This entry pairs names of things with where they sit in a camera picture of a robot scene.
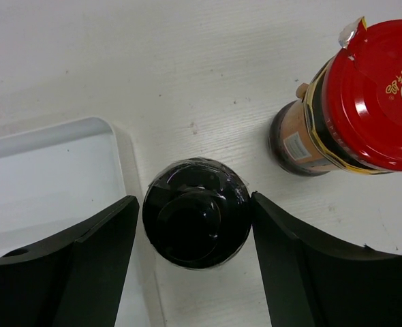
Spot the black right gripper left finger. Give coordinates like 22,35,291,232
0,196,139,326

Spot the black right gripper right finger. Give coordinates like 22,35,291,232
251,193,402,326

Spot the white powder black cap bottle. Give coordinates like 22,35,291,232
142,157,251,270

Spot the red lid sauce jar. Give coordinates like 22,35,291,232
268,18,402,176

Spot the white plastic organizer tray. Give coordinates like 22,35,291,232
0,117,164,326

